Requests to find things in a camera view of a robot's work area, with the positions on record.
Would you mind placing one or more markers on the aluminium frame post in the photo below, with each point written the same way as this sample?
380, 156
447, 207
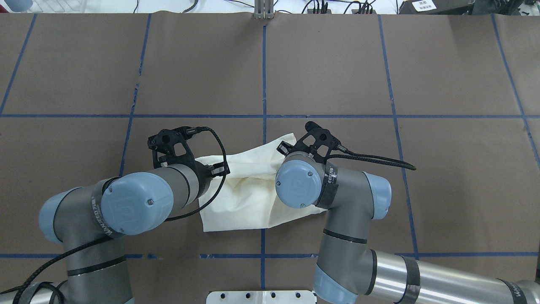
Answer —
264, 9

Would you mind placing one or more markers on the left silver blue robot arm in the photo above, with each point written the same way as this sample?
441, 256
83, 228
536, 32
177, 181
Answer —
90, 223

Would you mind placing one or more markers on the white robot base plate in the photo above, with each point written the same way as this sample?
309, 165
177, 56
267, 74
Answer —
262, 297

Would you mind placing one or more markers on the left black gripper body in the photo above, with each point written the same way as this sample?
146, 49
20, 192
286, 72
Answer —
205, 171

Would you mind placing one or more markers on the light blue plastic cup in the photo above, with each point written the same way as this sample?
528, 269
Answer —
18, 5

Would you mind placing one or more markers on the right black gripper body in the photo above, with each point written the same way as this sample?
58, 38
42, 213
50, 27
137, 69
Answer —
284, 148

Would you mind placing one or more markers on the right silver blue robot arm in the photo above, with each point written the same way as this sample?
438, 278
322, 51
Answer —
473, 201

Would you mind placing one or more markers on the cream cat print t-shirt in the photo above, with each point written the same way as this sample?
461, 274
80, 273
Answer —
248, 198

